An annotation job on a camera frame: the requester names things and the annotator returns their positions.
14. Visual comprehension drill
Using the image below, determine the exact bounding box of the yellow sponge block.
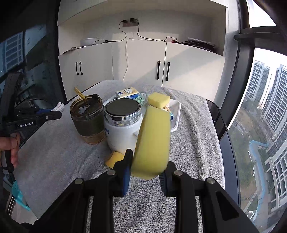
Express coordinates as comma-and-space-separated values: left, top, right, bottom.
131, 106, 171, 180

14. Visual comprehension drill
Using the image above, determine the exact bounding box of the white cabinet unit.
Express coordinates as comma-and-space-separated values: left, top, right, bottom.
57, 1, 229, 101

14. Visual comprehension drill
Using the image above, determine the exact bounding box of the orange-yellow makeup sponge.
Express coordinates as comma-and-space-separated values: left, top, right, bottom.
105, 151, 124, 169

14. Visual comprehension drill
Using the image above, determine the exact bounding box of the white foam tray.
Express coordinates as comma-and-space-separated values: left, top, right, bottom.
103, 91, 182, 133

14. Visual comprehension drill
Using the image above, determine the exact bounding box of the person's left hand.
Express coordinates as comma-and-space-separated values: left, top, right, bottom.
0, 132, 20, 168

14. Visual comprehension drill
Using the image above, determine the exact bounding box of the teal plastic object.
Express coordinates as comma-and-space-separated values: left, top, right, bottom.
12, 181, 31, 211

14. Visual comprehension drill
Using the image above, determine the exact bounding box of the black window frame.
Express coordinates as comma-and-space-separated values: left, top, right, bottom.
215, 1, 286, 134

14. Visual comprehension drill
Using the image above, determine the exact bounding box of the yellow rectangular sponge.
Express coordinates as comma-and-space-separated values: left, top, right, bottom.
148, 92, 170, 109

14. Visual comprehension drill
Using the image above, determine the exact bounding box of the white ceramic mug chrome lid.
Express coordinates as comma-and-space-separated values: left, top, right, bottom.
104, 98, 143, 154

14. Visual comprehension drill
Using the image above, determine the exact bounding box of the yellow tissue pack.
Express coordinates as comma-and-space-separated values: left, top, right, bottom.
115, 87, 139, 99

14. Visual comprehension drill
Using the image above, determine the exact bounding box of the amber glass tumbler green sleeve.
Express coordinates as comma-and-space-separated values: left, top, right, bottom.
70, 87, 105, 145

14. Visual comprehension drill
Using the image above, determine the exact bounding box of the white hanging cable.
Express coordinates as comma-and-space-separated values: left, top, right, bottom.
121, 40, 130, 82

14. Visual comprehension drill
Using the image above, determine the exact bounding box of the cream knitted sock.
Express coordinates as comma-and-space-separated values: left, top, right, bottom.
51, 102, 65, 112

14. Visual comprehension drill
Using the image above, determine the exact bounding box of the wall power outlet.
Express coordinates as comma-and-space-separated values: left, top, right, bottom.
122, 18, 139, 27

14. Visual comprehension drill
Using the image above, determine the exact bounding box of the black power cable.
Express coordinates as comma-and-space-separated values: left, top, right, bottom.
94, 18, 180, 44

